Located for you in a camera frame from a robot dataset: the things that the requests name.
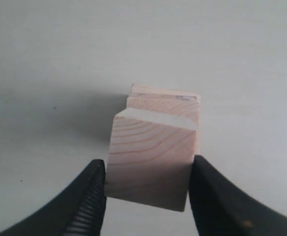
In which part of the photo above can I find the medium wooden cube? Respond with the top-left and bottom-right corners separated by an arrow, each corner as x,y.
125,94 -> 201,158

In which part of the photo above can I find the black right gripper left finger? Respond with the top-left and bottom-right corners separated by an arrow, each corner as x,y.
0,159 -> 107,236

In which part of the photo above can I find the medium-large wooden cube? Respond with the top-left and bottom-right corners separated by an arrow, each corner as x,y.
128,83 -> 203,158

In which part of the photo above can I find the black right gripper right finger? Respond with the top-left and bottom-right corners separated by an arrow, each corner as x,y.
189,155 -> 287,236

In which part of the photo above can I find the smallest wooden cube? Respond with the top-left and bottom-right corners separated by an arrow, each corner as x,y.
104,108 -> 198,212

